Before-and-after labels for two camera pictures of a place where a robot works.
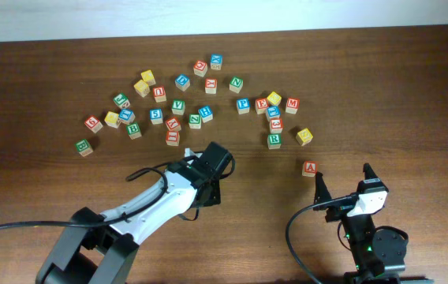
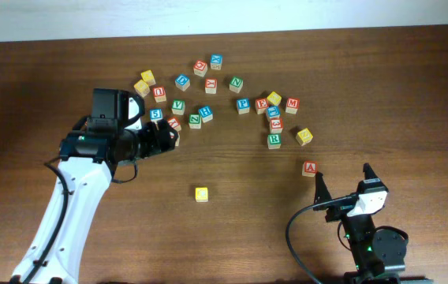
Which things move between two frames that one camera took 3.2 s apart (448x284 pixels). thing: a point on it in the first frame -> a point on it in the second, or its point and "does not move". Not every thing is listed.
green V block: [178, 107] does not move
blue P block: [243, 106] does not move
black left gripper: [212, 191] -> [154, 140]
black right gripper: [345, 211] does not move
